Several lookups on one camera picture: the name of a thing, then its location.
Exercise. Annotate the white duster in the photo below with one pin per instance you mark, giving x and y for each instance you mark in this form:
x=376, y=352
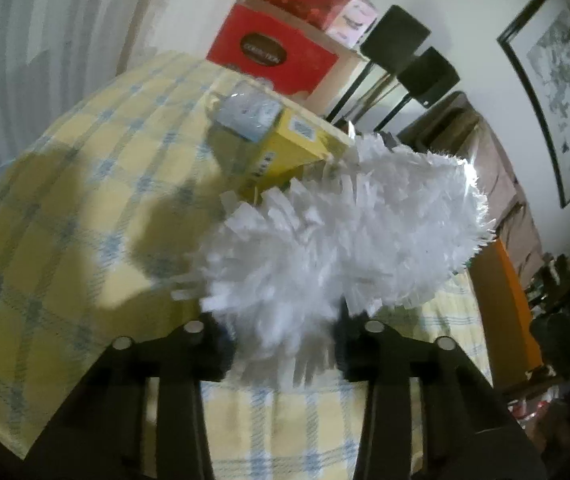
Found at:
x=340, y=240

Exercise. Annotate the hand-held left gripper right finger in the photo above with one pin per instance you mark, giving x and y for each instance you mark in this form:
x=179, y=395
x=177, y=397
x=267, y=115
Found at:
x=350, y=355

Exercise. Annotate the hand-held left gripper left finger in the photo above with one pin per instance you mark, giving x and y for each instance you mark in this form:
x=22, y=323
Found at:
x=215, y=355

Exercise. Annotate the black speaker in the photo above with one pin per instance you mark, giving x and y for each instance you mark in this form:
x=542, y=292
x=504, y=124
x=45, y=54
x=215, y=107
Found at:
x=430, y=77
x=395, y=37

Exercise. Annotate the yellow checked tablecloth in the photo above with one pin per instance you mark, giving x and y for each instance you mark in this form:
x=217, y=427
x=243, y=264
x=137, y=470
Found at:
x=65, y=210

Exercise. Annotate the white curtain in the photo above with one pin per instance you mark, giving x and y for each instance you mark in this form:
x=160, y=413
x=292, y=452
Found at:
x=40, y=35

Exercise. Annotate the yellow green toothpaste box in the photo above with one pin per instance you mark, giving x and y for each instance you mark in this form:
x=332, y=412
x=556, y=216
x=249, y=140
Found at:
x=285, y=150

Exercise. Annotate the brown cardboard box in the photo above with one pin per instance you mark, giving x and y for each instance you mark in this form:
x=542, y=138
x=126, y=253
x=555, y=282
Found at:
x=337, y=80

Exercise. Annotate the black speaker stand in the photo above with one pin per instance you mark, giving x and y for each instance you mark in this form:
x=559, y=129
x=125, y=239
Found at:
x=390, y=112
x=354, y=91

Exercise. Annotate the brown sofa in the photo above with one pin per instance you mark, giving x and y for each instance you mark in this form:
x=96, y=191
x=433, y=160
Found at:
x=505, y=175

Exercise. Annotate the red box with round label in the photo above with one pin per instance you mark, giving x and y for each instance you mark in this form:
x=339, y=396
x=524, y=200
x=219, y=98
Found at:
x=295, y=65

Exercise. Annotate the framed ink painting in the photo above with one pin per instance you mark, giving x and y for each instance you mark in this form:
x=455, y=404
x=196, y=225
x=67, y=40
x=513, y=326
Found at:
x=565, y=85

